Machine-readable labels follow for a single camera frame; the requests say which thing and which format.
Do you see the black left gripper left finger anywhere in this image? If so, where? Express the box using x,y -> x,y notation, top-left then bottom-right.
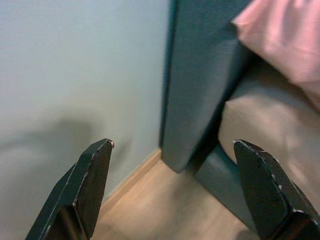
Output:
24,138 -> 116,240

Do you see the wooden skirting board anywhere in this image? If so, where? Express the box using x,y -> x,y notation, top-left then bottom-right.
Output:
101,148 -> 164,210

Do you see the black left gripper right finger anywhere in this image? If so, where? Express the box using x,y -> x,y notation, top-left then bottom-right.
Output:
232,139 -> 320,240

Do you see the pink patterned pillow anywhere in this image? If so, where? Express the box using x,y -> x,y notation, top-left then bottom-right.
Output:
230,0 -> 320,112

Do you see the beige bed mattress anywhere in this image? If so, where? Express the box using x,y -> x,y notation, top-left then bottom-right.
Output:
217,62 -> 320,203

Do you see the teal bed frame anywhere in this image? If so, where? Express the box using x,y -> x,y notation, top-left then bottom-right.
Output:
194,147 -> 253,232

